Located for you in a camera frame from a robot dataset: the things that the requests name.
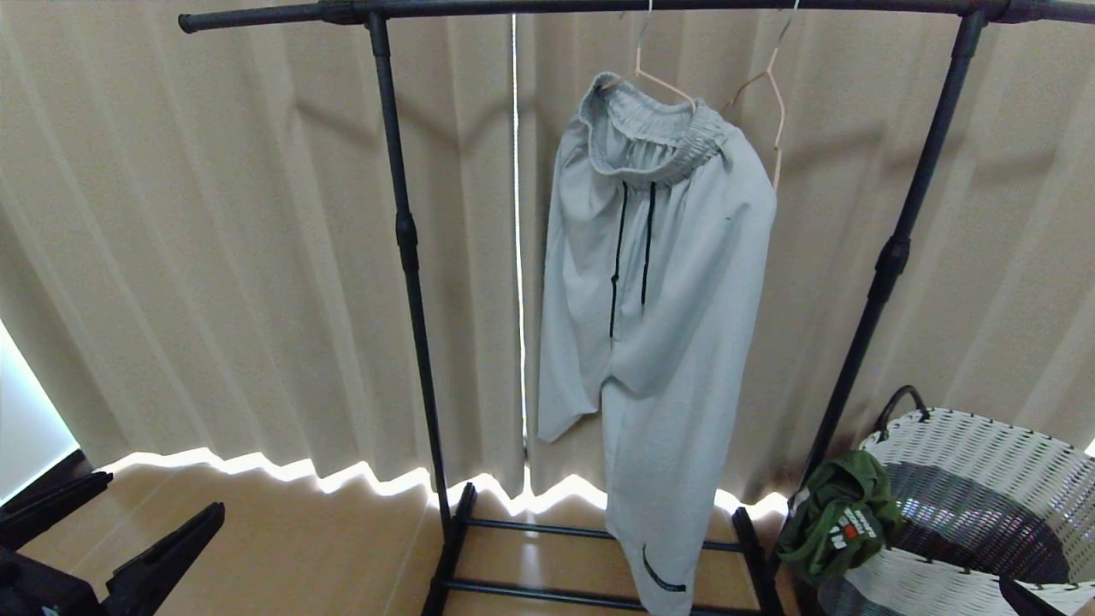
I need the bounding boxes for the black clothes rack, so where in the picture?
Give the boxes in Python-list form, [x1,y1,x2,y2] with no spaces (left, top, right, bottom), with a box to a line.
[178,0,1095,616]

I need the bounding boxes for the white laundry basket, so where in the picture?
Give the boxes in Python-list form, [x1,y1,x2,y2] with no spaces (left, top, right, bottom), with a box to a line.
[813,385,1095,616]

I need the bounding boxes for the pink clothes hanger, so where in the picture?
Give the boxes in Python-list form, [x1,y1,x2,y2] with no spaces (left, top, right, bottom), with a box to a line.
[723,0,801,193]
[599,0,698,112]

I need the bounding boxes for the beige curtain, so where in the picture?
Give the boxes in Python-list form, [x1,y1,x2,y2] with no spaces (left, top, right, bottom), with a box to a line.
[0,0,1095,514]

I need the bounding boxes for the pale grey shorts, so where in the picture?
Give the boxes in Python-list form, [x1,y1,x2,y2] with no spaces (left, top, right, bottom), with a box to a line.
[537,71,778,616]

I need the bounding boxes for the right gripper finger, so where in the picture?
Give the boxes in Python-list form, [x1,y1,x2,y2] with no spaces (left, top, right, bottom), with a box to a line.
[999,577,1066,616]

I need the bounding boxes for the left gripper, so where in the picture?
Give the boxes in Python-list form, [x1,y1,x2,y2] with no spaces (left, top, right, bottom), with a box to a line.
[0,471,225,616]

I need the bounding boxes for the green printed garment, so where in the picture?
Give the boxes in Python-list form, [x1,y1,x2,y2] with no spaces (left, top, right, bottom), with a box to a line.
[777,451,906,589]

